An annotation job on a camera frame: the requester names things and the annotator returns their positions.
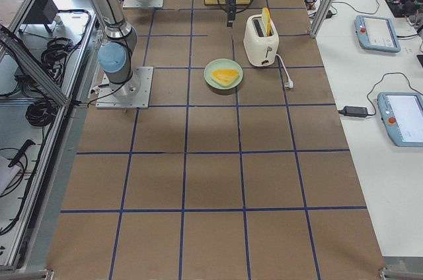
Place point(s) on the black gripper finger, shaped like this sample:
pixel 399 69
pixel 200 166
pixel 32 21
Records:
pixel 231 12

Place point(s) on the white two-slot toaster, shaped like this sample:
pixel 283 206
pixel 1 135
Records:
pixel 261 50

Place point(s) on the bread slice in toaster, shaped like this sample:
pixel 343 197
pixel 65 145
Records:
pixel 266 20

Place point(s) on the light green plate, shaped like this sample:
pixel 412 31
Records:
pixel 222 64

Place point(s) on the triangular orange bread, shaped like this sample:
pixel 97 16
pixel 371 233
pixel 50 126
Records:
pixel 224 77

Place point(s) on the far blue teach pendant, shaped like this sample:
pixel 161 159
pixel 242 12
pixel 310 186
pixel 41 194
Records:
pixel 377 34

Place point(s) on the blue teach pendant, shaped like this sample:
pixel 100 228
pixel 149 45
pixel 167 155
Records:
pixel 401 113
pixel 377 34

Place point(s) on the black power adapter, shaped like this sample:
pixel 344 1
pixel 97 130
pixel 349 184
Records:
pixel 354 111

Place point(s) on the near blue teach pendant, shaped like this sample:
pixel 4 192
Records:
pixel 401 113

